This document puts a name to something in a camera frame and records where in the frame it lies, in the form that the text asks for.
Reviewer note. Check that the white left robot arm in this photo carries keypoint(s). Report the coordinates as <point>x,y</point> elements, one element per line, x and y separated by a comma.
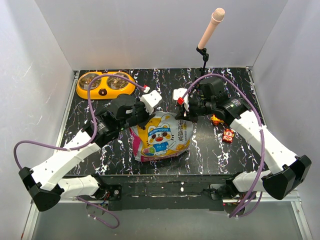
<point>46,182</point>

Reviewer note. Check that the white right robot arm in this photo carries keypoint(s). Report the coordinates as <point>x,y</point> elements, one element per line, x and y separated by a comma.
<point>286,170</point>

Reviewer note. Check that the pink microphone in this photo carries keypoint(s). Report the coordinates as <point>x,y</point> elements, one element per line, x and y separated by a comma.
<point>216,18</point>

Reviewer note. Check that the cat food bag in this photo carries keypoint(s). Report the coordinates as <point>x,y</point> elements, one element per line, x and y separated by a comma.
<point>161,138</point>

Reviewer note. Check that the red toy brick vehicle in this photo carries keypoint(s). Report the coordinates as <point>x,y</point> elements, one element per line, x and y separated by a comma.
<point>216,121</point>

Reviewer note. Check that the black microphone stand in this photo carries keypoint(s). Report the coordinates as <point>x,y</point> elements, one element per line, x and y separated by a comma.
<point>205,58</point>

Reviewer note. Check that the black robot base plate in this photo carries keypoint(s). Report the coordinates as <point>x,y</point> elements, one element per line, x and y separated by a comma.
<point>161,192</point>

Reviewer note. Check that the red number toy block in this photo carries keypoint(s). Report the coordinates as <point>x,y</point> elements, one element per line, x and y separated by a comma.
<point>228,135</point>

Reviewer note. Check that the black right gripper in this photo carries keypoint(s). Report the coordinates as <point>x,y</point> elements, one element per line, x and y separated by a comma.
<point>186,113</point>

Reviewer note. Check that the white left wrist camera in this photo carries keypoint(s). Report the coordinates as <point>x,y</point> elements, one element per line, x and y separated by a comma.
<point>151,101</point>

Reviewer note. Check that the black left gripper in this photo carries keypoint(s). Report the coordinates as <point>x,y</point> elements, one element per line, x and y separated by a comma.
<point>147,117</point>

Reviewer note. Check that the yellow double pet bowl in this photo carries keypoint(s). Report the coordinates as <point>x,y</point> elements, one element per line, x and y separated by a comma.
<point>105,88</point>

